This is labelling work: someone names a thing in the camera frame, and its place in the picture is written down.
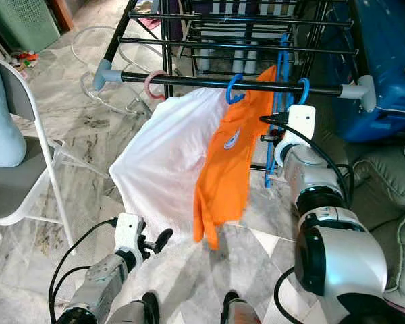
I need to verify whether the blue plastic hanger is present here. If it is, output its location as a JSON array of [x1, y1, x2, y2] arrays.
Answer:
[[263, 32, 294, 190], [225, 72, 247, 105], [263, 32, 311, 190]]

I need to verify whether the pink plastic hanger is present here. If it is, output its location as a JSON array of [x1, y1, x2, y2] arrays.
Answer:
[[144, 70, 166, 102]]

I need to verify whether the grey robot left leg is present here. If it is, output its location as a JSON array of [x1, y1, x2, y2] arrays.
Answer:
[[118, 292, 163, 324]]

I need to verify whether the grey robot leg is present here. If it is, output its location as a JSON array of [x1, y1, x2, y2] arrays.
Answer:
[[118, 292, 163, 324], [219, 290, 264, 324]]

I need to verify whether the orange shirt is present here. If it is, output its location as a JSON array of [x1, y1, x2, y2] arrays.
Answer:
[[192, 65, 276, 250]]

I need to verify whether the white shirt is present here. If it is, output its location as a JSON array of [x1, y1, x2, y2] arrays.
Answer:
[[109, 88, 230, 240]]

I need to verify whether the grey robot right leg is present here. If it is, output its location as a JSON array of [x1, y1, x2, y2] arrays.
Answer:
[[219, 290, 264, 324]]

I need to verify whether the black drying rack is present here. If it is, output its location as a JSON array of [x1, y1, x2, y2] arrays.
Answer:
[[92, 0, 377, 136]]

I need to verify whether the light blue cushion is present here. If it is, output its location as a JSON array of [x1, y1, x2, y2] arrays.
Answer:
[[0, 61, 26, 168]]

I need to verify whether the white folding chair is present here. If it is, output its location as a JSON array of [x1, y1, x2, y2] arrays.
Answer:
[[0, 57, 78, 247]]

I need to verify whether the blue storage box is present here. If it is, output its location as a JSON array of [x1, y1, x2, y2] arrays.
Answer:
[[327, 0, 405, 142]]

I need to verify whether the red green toy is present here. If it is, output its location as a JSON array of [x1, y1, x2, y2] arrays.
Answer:
[[17, 51, 40, 68]]

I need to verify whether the pink floor cloth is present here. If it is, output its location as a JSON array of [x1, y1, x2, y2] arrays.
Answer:
[[135, 0, 163, 31]]

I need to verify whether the green cabinet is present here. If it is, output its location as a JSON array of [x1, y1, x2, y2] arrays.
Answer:
[[0, 0, 63, 53]]

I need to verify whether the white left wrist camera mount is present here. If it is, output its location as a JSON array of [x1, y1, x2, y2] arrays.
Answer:
[[113, 213, 142, 261]]

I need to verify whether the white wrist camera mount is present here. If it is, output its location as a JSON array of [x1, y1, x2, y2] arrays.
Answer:
[[275, 103, 317, 168], [113, 213, 142, 261]]

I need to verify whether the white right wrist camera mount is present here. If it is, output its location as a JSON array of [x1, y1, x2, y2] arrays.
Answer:
[[275, 103, 317, 168]]

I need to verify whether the short black left arm cable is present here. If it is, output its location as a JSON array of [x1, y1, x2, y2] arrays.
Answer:
[[51, 267, 95, 318]]

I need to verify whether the short black arm cable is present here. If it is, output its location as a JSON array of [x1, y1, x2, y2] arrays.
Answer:
[[51, 267, 95, 318], [273, 267, 304, 324]]

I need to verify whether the long black left arm cable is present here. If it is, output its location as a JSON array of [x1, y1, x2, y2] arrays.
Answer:
[[49, 218, 117, 324]]

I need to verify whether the short black right arm cable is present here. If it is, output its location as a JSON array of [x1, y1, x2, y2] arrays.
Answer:
[[273, 267, 304, 324]]

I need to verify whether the white wire frame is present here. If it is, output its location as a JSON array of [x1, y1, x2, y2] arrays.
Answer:
[[71, 26, 149, 119]]

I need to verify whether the brown wooden post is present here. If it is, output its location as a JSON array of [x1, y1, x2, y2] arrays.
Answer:
[[51, 0, 76, 31]]

